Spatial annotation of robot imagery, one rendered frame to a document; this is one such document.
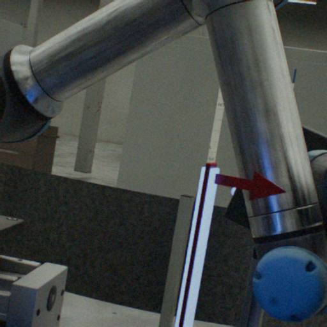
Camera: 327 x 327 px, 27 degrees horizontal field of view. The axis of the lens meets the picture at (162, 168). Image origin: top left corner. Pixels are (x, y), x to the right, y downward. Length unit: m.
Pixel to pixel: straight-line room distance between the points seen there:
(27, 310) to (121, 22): 0.39
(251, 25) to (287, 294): 0.27
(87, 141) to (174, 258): 9.60
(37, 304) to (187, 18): 0.41
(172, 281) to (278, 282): 1.64
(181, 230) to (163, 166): 4.68
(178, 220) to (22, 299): 1.47
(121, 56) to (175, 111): 5.99
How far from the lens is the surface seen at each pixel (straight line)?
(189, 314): 0.56
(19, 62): 0.98
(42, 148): 7.30
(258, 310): 1.09
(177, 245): 2.29
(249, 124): 0.71
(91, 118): 11.82
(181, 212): 2.27
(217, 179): 0.55
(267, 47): 0.72
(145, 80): 7.06
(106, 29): 0.93
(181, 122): 6.89
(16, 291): 0.86
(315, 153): 0.86
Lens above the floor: 1.22
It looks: 5 degrees down
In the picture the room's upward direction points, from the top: 9 degrees clockwise
